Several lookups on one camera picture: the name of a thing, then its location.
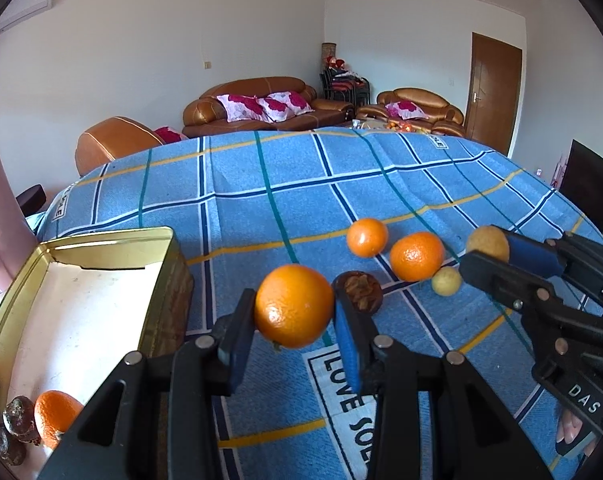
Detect brown leather armchair with stripe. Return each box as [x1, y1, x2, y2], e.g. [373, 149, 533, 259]
[74, 116, 182, 177]

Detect brown wooden door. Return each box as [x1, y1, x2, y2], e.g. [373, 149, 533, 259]
[465, 32, 523, 158]

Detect dark chair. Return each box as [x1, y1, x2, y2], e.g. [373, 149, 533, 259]
[17, 186, 47, 217]

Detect blue plaid tablecloth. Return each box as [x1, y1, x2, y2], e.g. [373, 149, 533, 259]
[0, 127, 603, 480]

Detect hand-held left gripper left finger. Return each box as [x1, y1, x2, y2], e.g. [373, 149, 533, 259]
[38, 288, 257, 480]

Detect smooth glossy orange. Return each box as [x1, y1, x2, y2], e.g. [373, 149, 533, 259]
[254, 264, 335, 350]

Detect small yellow longan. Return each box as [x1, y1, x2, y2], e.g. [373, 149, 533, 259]
[431, 266, 463, 296]

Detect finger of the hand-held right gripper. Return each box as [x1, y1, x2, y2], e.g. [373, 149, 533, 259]
[491, 225, 603, 321]
[459, 251, 558, 322]

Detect large yellow longan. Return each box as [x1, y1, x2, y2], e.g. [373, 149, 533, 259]
[465, 226, 511, 263]

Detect person's right hand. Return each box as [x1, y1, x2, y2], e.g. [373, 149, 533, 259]
[556, 407, 598, 457]

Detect white air conditioner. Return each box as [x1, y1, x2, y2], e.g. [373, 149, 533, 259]
[0, 0, 54, 43]

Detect gold metal tin tray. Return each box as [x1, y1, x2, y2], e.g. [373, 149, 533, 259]
[0, 226, 194, 466]

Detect black television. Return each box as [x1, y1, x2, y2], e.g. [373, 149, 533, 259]
[559, 139, 603, 235]

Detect brown leather sofa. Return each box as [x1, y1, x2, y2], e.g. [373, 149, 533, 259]
[182, 76, 357, 138]

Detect pink electric kettle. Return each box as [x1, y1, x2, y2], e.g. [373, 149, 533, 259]
[0, 121, 37, 311]

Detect large bumpy orange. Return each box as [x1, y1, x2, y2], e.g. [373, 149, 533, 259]
[390, 232, 446, 282]

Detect white pillow with magenta flowers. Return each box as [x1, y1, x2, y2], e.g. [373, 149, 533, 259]
[216, 93, 262, 122]
[256, 96, 292, 123]
[154, 126, 189, 144]
[385, 100, 429, 120]
[276, 91, 315, 114]

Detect stacked dark chairs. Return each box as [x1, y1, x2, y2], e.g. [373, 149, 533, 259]
[320, 67, 371, 106]

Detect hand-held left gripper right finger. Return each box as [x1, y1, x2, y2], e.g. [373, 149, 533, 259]
[334, 296, 555, 480]

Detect small smooth orange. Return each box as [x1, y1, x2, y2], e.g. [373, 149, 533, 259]
[346, 218, 389, 258]

